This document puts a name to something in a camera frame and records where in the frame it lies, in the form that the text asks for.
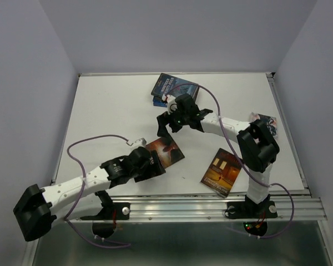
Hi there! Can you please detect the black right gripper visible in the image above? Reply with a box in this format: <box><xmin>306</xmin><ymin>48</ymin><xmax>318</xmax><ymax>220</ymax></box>
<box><xmin>157</xmin><ymin>104</ymin><xmax>189</xmax><ymax>138</ymax></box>

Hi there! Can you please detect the Three Days to See book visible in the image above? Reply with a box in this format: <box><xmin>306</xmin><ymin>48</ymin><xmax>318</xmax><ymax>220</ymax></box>
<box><xmin>146</xmin><ymin>137</ymin><xmax>185</xmax><ymax>168</ymax></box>

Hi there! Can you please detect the Nineteen Eighty-Four blue book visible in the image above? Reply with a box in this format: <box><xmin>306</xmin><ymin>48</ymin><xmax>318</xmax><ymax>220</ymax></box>
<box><xmin>151</xmin><ymin>73</ymin><xmax>198</xmax><ymax>98</ymax></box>

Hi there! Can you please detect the brown orange Leonard Tulane book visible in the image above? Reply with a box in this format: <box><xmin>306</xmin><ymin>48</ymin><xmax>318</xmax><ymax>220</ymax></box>
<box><xmin>200</xmin><ymin>148</ymin><xmax>242</xmax><ymax>198</ymax></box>

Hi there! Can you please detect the floral white Little Women book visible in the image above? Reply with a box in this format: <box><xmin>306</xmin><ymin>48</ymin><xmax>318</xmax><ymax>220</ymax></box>
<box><xmin>249</xmin><ymin>112</ymin><xmax>278</xmax><ymax>140</ymax></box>

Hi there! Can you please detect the A Tale of Two Cities book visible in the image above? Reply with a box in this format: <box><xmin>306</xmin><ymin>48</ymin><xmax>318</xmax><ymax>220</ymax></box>
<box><xmin>193</xmin><ymin>89</ymin><xmax>199</xmax><ymax>102</ymax></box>

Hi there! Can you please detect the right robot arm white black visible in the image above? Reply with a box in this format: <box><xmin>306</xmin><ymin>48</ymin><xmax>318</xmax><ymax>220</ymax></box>
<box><xmin>157</xmin><ymin>94</ymin><xmax>280</xmax><ymax>216</ymax></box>

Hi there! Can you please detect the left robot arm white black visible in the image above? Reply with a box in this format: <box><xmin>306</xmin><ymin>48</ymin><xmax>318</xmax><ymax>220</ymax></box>
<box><xmin>13</xmin><ymin>147</ymin><xmax>165</xmax><ymax>242</ymax></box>

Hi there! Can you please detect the Jane Eyre blue book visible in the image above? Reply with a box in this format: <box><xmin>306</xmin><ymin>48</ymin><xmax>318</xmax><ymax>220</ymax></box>
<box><xmin>153</xmin><ymin>96</ymin><xmax>167</xmax><ymax>108</ymax></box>

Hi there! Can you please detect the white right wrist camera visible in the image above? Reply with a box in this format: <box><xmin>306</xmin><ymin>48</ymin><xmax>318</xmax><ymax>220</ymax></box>
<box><xmin>162</xmin><ymin>94</ymin><xmax>178</xmax><ymax>114</ymax></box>

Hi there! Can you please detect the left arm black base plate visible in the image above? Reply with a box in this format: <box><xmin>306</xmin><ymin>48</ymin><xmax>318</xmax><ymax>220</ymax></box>
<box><xmin>80</xmin><ymin>191</ymin><xmax>130</xmax><ymax>221</ymax></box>

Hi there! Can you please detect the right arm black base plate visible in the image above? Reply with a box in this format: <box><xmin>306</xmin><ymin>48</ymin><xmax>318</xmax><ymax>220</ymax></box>
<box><xmin>224</xmin><ymin>201</ymin><xmax>278</xmax><ymax>219</ymax></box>

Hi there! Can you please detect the aluminium front rail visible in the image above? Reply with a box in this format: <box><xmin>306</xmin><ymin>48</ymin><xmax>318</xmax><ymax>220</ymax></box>
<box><xmin>52</xmin><ymin>195</ymin><xmax>327</xmax><ymax>226</ymax></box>

